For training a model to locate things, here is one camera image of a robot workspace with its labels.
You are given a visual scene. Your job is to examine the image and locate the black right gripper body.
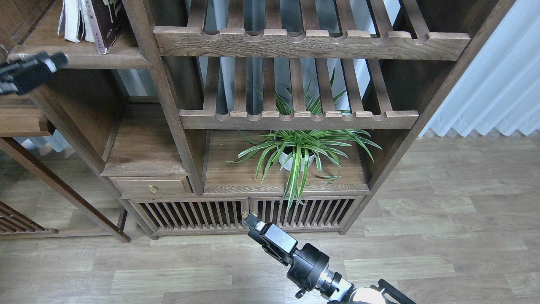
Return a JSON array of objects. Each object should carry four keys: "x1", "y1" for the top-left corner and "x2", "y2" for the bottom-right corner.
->
[{"x1": 287, "y1": 244, "x2": 345, "y2": 299}]

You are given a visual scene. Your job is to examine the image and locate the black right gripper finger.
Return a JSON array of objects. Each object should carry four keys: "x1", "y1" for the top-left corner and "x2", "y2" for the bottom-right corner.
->
[{"x1": 244, "y1": 214, "x2": 298, "y2": 266}]

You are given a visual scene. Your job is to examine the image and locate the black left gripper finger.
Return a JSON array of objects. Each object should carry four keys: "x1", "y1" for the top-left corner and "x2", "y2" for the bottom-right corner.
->
[{"x1": 0, "y1": 52, "x2": 69, "y2": 95}]

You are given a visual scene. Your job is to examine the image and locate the white purple book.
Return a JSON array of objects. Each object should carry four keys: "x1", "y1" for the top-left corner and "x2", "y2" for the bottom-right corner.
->
[{"x1": 57, "y1": 0, "x2": 84, "y2": 43}]

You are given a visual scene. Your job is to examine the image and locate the red paperback book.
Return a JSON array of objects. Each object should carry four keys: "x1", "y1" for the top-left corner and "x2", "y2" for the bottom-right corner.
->
[{"x1": 79, "y1": 0, "x2": 95, "y2": 43}]

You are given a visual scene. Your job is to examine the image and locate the maroon book white characters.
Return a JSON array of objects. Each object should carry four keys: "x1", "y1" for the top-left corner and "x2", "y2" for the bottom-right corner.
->
[{"x1": 83, "y1": 0, "x2": 125, "y2": 54}]

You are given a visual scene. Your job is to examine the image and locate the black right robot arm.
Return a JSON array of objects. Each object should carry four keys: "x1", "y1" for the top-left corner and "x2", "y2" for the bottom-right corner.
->
[{"x1": 242, "y1": 212, "x2": 413, "y2": 304}]

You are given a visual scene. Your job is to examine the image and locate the wooden side rack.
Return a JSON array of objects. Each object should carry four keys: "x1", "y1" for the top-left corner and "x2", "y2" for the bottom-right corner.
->
[{"x1": 0, "y1": 68, "x2": 131, "y2": 244}]

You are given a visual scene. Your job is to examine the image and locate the white plant pot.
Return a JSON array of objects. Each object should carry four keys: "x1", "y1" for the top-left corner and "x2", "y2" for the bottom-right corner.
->
[{"x1": 278, "y1": 147, "x2": 316, "y2": 172}]

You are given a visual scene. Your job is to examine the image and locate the green spider plant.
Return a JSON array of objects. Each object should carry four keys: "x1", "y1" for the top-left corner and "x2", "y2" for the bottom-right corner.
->
[{"x1": 230, "y1": 68, "x2": 382, "y2": 211}]

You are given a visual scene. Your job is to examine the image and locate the brass drawer knob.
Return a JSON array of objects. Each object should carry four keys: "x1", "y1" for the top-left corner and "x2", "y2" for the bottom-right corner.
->
[{"x1": 148, "y1": 184, "x2": 158, "y2": 193}]

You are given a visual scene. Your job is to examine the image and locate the dark wooden bookshelf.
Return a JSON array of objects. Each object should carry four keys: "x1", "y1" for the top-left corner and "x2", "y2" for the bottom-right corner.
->
[{"x1": 1, "y1": 0, "x2": 515, "y2": 241}]

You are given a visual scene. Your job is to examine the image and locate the white pleated curtain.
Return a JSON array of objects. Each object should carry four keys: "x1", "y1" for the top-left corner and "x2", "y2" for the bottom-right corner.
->
[{"x1": 420, "y1": 0, "x2": 540, "y2": 136}]

